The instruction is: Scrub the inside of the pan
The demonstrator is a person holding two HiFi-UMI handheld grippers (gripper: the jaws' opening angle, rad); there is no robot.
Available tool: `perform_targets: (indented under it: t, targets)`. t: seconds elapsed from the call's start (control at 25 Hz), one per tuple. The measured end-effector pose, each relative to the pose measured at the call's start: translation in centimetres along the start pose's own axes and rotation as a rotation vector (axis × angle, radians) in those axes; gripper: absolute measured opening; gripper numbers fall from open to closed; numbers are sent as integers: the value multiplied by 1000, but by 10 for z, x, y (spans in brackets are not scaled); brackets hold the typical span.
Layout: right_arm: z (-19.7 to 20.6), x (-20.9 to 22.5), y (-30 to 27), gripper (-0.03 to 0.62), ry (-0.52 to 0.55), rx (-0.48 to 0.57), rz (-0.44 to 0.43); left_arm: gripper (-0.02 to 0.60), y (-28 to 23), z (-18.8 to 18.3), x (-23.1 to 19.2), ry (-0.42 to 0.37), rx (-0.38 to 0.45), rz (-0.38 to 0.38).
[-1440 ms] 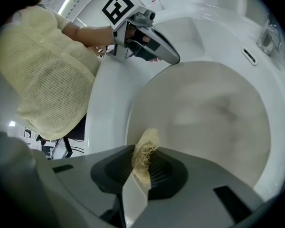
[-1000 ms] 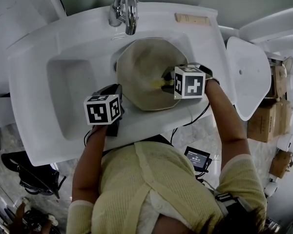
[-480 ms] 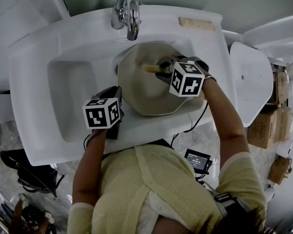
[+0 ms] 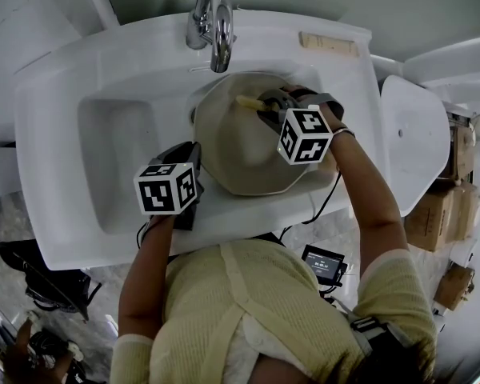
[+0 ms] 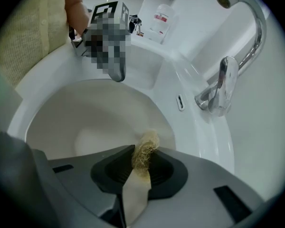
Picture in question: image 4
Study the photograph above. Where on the chrome faucet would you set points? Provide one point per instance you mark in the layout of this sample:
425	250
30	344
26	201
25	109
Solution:
220	26

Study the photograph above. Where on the person's left forearm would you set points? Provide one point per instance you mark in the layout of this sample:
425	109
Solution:
144	274

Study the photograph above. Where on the metal sink drain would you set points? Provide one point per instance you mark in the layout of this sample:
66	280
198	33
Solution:
193	114

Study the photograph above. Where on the person's right hand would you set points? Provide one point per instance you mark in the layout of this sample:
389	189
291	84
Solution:
338	124

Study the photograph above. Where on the large cardboard box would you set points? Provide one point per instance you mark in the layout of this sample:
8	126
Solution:
428	218

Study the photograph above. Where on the small white device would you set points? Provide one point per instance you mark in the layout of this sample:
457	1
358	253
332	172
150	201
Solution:
462	250

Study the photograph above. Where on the person's yellow knit top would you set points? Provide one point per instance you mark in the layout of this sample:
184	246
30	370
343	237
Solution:
224	294

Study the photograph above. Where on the white ceramic sink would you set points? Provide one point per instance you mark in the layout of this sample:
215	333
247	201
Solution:
64	154

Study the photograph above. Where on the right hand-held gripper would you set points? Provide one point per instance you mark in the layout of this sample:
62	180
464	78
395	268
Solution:
304	134

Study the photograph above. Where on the white curved ceramic fixture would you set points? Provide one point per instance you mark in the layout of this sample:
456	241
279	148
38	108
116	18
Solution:
456	60

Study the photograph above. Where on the black screen device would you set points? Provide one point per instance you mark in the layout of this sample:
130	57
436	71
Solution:
324	264

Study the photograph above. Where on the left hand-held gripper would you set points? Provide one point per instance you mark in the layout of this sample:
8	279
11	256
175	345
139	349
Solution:
160	190

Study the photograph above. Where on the yellow sponge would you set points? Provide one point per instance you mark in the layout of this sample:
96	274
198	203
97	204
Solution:
248	102

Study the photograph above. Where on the person's right forearm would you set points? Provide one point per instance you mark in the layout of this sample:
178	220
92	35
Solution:
368	198

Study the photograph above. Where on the small cardboard box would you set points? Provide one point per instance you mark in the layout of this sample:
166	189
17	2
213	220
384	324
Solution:
454	288

